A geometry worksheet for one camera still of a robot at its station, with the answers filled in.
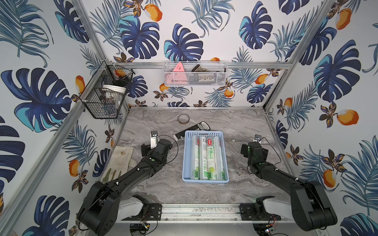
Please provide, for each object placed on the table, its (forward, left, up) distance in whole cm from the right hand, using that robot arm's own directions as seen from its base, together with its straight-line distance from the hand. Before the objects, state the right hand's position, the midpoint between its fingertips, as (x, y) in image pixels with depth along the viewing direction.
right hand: (255, 146), depth 90 cm
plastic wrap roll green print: (-11, +27, -4) cm, 29 cm away
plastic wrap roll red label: (-16, +32, -4) cm, 36 cm away
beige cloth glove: (-9, +84, -7) cm, 85 cm away
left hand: (-2, +61, +7) cm, 61 cm away
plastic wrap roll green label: (-11, +22, -4) cm, 25 cm away
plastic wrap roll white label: (-6, +37, -4) cm, 38 cm away
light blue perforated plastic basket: (-16, +42, -8) cm, 45 cm away
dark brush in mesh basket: (+34, +34, +27) cm, 55 cm away
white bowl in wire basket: (+22, +87, +23) cm, 93 cm away
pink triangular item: (+32, +47, +28) cm, 63 cm away
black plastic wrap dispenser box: (+22, +31, -7) cm, 38 cm away
